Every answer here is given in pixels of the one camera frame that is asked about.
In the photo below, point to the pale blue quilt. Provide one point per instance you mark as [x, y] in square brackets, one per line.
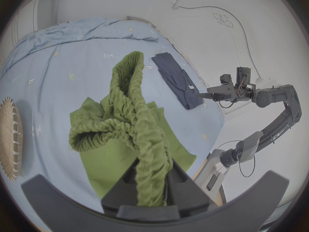
[72, 31]

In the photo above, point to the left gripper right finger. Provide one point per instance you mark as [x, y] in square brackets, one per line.
[183, 192]

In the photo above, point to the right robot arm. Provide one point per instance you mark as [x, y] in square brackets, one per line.
[277, 127]

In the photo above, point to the green shorts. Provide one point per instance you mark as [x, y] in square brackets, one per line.
[125, 129]

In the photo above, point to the dark blue garment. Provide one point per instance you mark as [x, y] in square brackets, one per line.
[176, 81]

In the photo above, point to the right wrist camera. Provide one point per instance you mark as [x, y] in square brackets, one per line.
[225, 78]

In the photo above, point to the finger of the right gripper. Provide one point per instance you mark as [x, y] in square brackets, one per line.
[208, 95]
[218, 89]

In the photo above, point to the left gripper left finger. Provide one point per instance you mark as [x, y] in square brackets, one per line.
[123, 192]

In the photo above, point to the bed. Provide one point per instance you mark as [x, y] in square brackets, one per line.
[60, 81]

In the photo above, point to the white wardrobe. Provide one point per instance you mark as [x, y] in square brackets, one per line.
[24, 23]

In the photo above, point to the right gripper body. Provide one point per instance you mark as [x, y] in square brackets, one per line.
[239, 93]

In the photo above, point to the grey bedside table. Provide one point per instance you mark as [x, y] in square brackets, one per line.
[137, 19]

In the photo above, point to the round woven basket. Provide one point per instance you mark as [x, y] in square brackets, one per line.
[9, 139]

